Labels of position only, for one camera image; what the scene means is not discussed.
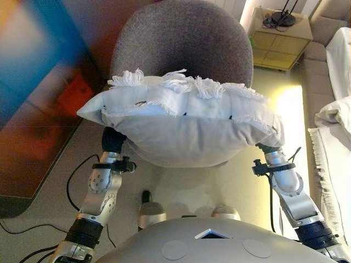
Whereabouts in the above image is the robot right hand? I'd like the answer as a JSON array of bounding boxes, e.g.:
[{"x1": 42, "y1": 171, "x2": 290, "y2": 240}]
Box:
[{"x1": 255, "y1": 142, "x2": 283, "y2": 155}]

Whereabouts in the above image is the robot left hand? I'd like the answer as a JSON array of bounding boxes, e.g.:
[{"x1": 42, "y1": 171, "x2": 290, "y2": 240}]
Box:
[{"x1": 101, "y1": 127, "x2": 127, "y2": 154}]

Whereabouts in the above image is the white fringed cushion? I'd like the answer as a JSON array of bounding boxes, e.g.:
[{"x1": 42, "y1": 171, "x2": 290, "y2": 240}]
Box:
[{"x1": 76, "y1": 67, "x2": 286, "y2": 168}]

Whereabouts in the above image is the white fringed throw blanket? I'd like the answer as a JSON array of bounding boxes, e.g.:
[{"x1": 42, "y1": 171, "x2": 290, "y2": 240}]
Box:
[{"x1": 307, "y1": 127, "x2": 351, "y2": 247}]

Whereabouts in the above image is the silver robot right leg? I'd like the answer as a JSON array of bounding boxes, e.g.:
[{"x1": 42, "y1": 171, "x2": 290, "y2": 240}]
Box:
[{"x1": 212, "y1": 204, "x2": 241, "y2": 221}]

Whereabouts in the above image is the silver robot leg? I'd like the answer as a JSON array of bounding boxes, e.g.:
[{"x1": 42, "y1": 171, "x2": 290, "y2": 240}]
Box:
[
  {"x1": 212, "y1": 204, "x2": 241, "y2": 221},
  {"x1": 137, "y1": 190, "x2": 167, "y2": 232}
]

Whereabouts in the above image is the crumpled white duvet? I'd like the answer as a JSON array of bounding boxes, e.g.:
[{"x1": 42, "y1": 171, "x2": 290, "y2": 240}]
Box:
[{"x1": 314, "y1": 95, "x2": 351, "y2": 150}]

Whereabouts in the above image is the glossy brown wardrobe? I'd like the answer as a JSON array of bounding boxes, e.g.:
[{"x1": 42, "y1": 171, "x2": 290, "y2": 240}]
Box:
[{"x1": 0, "y1": 0, "x2": 110, "y2": 219}]

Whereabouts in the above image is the silver robot left leg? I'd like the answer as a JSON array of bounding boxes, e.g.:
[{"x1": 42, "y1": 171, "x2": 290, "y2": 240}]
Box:
[{"x1": 137, "y1": 190, "x2": 167, "y2": 232}]

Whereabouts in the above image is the light wooden nightstand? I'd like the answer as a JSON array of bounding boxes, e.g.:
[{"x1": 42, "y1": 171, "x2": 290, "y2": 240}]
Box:
[{"x1": 248, "y1": 7, "x2": 313, "y2": 72}]

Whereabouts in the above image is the grey robot torso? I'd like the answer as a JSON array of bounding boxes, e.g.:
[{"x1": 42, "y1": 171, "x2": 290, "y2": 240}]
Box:
[{"x1": 94, "y1": 218, "x2": 338, "y2": 263}]

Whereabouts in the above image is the white bed sheet mattress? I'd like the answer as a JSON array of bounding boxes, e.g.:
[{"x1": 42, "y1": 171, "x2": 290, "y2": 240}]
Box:
[{"x1": 325, "y1": 26, "x2": 351, "y2": 101}]

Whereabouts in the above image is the grey fabric armchair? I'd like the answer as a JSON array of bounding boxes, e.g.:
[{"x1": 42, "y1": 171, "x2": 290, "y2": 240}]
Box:
[{"x1": 109, "y1": 0, "x2": 253, "y2": 88}]

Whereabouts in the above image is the black lamp base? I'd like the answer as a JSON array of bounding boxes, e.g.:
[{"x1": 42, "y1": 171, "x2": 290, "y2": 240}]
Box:
[{"x1": 270, "y1": 0, "x2": 297, "y2": 27}]

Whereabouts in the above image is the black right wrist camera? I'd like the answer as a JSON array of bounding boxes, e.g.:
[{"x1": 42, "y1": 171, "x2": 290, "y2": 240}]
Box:
[{"x1": 252, "y1": 158, "x2": 271, "y2": 178}]

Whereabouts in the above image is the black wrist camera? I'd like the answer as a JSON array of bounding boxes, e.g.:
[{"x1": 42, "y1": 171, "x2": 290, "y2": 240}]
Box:
[
  {"x1": 252, "y1": 158, "x2": 271, "y2": 178},
  {"x1": 109, "y1": 156, "x2": 137, "y2": 173}
]

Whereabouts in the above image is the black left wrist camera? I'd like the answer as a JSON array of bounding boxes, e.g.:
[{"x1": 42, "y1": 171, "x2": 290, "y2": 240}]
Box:
[{"x1": 109, "y1": 156, "x2": 137, "y2": 173}]

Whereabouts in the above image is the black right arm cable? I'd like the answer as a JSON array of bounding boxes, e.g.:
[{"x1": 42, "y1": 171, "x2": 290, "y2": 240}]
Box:
[{"x1": 267, "y1": 146, "x2": 302, "y2": 233}]

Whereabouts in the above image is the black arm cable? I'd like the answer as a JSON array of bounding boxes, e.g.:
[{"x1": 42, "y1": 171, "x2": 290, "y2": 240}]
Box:
[
  {"x1": 66, "y1": 153, "x2": 116, "y2": 247},
  {"x1": 267, "y1": 146, "x2": 302, "y2": 233}
]

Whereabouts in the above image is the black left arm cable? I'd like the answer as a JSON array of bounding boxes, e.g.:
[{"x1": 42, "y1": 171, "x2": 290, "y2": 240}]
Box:
[{"x1": 66, "y1": 153, "x2": 116, "y2": 247}]

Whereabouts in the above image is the beige upholstered bed frame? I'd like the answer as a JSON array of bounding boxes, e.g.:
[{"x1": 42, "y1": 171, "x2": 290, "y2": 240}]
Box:
[{"x1": 298, "y1": 0, "x2": 351, "y2": 211}]

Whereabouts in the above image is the thin dark floor cable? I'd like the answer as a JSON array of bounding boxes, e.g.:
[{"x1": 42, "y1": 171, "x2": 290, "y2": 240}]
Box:
[{"x1": 0, "y1": 220, "x2": 69, "y2": 236}]

